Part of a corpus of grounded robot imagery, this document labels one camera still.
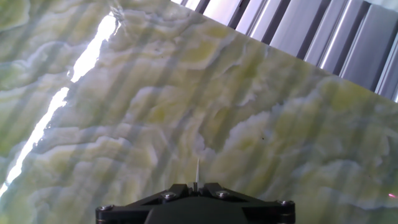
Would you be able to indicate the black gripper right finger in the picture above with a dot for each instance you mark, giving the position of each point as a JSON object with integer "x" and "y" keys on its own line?
{"x": 255, "y": 207}

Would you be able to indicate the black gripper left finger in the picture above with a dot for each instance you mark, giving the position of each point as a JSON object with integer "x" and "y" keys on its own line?
{"x": 140, "y": 205}

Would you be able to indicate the white paper sheet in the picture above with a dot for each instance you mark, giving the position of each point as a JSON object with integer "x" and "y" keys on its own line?
{"x": 388, "y": 3}

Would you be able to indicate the green marble pattern mat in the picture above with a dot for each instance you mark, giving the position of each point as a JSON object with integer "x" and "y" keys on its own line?
{"x": 155, "y": 109}

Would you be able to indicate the small clear pipette tip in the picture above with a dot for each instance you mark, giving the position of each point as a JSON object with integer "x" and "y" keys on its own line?
{"x": 197, "y": 171}

